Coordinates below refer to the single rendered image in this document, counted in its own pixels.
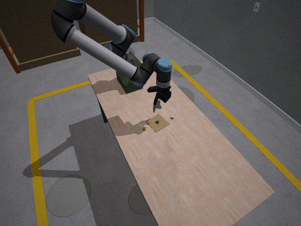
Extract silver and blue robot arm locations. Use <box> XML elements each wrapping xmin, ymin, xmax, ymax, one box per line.
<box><xmin>51</xmin><ymin>0</ymin><xmax>172</xmax><ymax>93</ymax></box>

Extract tan flat mat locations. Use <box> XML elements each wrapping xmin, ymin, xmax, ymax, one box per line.
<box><xmin>146</xmin><ymin>114</ymin><xmax>169</xmax><ymax>132</ymax></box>

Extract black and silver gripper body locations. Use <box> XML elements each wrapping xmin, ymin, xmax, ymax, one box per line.
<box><xmin>156</xmin><ymin>86</ymin><xmax>171</xmax><ymax>103</ymax></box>

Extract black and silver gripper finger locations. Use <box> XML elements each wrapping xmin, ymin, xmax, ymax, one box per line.
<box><xmin>153</xmin><ymin>95</ymin><xmax>162</xmax><ymax>112</ymax></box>

